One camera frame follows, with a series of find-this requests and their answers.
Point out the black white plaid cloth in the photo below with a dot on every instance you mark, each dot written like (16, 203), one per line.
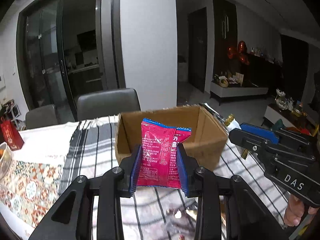
(92, 152)

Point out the grey dining chair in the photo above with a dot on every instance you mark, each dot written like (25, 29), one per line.
(107, 103)
(41, 117)

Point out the red snack packet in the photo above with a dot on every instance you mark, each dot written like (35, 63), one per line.
(159, 143)

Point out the red gift bag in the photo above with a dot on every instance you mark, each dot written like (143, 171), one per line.
(11, 135)

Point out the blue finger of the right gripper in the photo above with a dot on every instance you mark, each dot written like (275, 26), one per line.
(238, 137)
(259, 133)

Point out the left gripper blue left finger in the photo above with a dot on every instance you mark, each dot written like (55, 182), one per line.
(131, 168)

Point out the right hand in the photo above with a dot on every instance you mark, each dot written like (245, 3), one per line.
(294, 211)

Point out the patterned floral table mat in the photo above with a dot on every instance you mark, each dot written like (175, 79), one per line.
(29, 189)

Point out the white coffee table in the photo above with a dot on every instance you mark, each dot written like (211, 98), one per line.
(273, 113)

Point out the white basket with snacks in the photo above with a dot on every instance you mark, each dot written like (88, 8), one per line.
(6, 159)

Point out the gold black snack packet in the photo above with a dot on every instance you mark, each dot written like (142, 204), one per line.
(229, 120)

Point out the black glass sliding door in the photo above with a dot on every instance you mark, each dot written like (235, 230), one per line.
(68, 48)

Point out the far grey dining chair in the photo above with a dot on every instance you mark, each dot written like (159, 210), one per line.
(41, 117)

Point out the near grey dining chair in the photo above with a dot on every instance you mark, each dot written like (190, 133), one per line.
(107, 103)

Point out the brown cardboard box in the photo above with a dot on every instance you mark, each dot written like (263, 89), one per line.
(205, 143)

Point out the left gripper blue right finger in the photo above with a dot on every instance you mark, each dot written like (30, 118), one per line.
(186, 166)

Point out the red heart balloons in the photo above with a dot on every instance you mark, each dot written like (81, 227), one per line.
(239, 52)

